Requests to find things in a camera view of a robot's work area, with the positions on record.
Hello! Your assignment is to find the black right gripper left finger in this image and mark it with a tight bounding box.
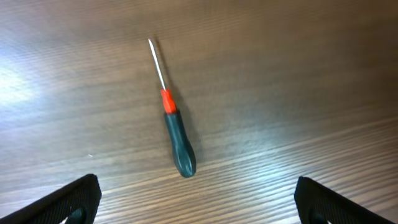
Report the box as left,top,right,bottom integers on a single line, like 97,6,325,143
1,174,102,224

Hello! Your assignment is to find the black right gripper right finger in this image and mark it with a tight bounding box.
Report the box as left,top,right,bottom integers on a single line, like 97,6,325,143
294,177,394,224

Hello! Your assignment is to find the red black screwdriver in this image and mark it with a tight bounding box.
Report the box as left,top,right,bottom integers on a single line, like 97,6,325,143
148,39,197,178

